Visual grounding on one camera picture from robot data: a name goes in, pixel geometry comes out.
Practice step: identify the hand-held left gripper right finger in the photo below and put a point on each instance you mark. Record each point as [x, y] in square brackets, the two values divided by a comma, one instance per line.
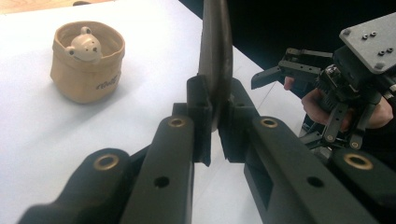
[238, 130]

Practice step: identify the black knife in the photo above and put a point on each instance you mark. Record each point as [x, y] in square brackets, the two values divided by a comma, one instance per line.
[216, 62]

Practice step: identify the white table sheet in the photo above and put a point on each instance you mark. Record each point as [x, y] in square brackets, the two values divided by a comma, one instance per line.
[46, 140]

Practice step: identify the beige bear cup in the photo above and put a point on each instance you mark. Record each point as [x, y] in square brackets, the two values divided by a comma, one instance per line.
[84, 81]

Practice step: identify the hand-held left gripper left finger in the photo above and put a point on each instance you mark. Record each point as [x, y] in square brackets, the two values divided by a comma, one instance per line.
[200, 130]

